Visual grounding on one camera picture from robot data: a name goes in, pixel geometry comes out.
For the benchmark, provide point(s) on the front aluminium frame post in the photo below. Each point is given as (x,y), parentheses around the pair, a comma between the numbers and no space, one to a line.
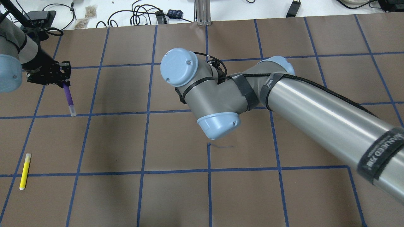
(202,12)

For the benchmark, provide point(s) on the black power adapter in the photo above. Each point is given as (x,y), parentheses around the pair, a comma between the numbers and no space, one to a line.
(293,9)

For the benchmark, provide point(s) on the purple highlighter pen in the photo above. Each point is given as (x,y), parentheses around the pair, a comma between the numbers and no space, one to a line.
(70,102)

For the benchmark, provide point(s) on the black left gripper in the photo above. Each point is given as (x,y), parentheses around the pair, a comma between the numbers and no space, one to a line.
(38,64)

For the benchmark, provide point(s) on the yellow highlighter pen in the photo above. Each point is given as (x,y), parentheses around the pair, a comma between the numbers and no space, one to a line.
(25,171)

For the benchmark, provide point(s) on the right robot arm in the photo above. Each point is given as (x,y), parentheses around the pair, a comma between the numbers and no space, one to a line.
(373,147)

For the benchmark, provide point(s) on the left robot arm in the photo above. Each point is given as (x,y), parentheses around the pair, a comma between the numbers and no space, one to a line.
(18,53)

